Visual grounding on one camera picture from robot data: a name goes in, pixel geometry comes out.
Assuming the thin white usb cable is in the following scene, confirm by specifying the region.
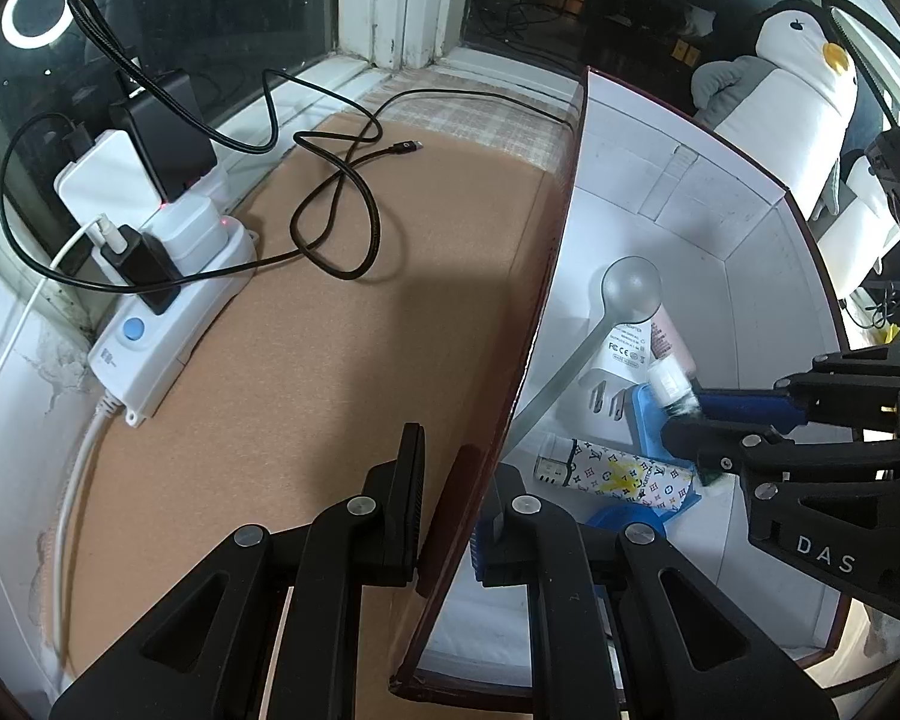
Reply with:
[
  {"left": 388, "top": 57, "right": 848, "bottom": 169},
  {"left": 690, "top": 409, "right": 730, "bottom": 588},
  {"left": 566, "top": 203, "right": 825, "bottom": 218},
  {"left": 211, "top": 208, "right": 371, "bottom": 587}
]
[{"left": 0, "top": 214, "right": 125, "bottom": 661}]

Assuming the white charger with prongs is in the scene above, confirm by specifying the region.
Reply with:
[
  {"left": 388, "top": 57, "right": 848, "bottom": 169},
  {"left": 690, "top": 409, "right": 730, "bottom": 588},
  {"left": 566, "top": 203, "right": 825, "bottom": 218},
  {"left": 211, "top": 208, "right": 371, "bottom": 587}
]
[{"left": 581, "top": 319, "right": 657, "bottom": 421}]

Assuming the silver spoon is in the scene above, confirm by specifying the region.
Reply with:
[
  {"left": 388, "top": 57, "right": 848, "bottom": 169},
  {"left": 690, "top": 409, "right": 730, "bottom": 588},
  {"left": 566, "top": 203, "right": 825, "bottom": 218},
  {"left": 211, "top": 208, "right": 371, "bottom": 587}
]
[{"left": 508, "top": 256, "right": 662, "bottom": 455}]

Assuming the green and white tube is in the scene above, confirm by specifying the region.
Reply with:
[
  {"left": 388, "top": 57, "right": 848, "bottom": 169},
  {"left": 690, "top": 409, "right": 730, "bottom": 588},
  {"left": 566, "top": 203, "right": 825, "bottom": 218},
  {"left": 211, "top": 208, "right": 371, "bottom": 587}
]
[{"left": 647, "top": 358, "right": 730, "bottom": 490}]

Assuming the thick black braided cable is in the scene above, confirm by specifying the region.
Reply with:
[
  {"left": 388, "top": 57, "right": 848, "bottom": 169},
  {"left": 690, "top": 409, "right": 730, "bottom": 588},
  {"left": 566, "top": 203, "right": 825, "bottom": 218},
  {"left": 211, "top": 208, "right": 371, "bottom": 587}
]
[{"left": 67, "top": 0, "right": 282, "bottom": 158}]

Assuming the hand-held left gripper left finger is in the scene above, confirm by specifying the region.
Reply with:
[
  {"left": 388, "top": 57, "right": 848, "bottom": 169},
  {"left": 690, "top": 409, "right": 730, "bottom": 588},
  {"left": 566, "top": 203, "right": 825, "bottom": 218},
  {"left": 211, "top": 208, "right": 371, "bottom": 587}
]
[{"left": 49, "top": 424, "right": 428, "bottom": 720}]

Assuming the large white power brick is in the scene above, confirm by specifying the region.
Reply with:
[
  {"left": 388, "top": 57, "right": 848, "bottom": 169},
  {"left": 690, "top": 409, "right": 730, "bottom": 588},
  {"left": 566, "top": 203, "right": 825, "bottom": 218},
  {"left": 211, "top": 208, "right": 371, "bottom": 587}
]
[{"left": 52, "top": 131, "right": 230, "bottom": 222}]

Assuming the large black power adapter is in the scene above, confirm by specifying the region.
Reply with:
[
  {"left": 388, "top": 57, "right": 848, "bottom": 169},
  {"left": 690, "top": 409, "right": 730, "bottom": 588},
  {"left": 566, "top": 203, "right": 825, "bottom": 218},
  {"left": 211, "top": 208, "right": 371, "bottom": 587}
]
[{"left": 109, "top": 71, "right": 218, "bottom": 200}]

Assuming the pink tube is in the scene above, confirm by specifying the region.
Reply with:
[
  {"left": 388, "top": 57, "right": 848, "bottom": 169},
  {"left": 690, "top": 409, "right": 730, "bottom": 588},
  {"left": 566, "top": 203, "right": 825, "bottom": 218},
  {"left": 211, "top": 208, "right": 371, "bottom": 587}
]
[{"left": 647, "top": 311, "right": 700, "bottom": 380}]

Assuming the large penguin plush toy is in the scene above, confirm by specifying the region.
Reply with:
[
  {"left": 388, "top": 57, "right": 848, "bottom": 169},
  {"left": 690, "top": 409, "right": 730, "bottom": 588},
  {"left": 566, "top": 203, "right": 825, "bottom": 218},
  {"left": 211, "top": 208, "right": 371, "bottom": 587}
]
[{"left": 691, "top": 0, "right": 860, "bottom": 203}]

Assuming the patterned white lighter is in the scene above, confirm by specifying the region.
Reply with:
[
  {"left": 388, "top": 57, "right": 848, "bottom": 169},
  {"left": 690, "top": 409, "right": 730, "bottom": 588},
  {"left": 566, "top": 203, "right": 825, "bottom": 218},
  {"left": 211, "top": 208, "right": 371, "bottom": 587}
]
[{"left": 536, "top": 436, "right": 697, "bottom": 509}]

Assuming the white power strip cord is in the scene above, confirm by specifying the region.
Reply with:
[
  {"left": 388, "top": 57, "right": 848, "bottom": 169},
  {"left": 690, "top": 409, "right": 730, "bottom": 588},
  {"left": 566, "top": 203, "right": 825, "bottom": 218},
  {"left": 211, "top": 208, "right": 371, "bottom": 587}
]
[{"left": 51, "top": 397, "right": 132, "bottom": 661}]

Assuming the blue round lid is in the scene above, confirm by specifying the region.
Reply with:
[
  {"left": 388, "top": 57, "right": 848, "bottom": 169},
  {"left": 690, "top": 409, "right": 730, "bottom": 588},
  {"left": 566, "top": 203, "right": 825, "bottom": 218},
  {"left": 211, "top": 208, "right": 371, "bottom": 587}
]
[{"left": 583, "top": 502, "right": 670, "bottom": 541}]

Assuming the black usb cable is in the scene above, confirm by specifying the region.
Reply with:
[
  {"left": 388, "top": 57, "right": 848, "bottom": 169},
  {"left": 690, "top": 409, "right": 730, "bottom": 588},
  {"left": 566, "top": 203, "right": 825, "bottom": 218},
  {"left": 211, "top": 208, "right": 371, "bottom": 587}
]
[{"left": 289, "top": 86, "right": 578, "bottom": 282}]

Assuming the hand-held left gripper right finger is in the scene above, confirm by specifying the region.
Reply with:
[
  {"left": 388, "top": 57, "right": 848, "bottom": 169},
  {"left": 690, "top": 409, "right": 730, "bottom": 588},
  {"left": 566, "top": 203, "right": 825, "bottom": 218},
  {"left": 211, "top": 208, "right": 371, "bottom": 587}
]
[{"left": 469, "top": 465, "right": 837, "bottom": 720}]

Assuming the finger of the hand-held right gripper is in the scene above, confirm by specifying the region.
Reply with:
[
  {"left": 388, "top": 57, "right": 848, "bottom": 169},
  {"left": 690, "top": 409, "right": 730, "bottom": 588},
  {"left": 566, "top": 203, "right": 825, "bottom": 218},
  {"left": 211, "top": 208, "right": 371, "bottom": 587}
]
[
  {"left": 690, "top": 341, "right": 900, "bottom": 436},
  {"left": 660, "top": 416, "right": 900, "bottom": 478}
]

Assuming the brown table mat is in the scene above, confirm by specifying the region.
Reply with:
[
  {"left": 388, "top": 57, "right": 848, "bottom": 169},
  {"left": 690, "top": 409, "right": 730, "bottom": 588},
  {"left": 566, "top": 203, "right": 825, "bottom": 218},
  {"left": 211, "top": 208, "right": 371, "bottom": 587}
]
[{"left": 37, "top": 109, "right": 571, "bottom": 683}]

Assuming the white cube plug adapter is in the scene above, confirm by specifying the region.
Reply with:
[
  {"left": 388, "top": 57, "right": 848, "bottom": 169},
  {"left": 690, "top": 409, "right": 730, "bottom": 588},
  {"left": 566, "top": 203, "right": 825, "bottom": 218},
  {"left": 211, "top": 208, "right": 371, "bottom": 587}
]
[{"left": 146, "top": 195, "right": 230, "bottom": 271}]

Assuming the white power strip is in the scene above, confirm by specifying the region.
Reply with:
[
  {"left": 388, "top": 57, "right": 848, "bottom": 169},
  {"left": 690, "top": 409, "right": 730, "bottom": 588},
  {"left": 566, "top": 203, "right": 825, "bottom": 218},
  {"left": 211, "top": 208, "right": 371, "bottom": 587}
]
[{"left": 88, "top": 221, "right": 260, "bottom": 428}]

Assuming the thin black cable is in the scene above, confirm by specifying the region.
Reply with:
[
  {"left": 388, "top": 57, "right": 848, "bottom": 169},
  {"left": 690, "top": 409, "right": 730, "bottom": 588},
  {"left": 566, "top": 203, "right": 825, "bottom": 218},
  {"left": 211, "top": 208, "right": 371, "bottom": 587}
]
[{"left": 0, "top": 112, "right": 301, "bottom": 293}]

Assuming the plaid cloth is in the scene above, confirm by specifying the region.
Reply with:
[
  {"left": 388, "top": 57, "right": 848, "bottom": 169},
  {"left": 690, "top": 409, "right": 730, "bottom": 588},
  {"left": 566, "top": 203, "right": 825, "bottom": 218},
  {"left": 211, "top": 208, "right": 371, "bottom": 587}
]
[{"left": 360, "top": 67, "right": 578, "bottom": 173}]

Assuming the small black usb charger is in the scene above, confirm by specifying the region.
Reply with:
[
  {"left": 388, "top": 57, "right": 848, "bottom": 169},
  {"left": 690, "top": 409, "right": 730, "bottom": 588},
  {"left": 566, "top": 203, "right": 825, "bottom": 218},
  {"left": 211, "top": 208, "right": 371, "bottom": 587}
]
[{"left": 94, "top": 225, "right": 181, "bottom": 316}]

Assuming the red box with white interior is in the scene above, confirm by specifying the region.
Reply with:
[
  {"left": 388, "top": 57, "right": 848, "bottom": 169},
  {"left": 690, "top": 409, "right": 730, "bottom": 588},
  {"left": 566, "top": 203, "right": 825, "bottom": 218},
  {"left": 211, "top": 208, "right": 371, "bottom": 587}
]
[{"left": 386, "top": 66, "right": 863, "bottom": 695}]

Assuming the white window frame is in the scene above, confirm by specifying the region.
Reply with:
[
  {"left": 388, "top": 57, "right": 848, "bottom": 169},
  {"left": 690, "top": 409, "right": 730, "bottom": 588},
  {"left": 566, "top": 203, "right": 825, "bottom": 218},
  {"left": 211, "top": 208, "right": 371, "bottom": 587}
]
[{"left": 217, "top": 0, "right": 593, "bottom": 143}]

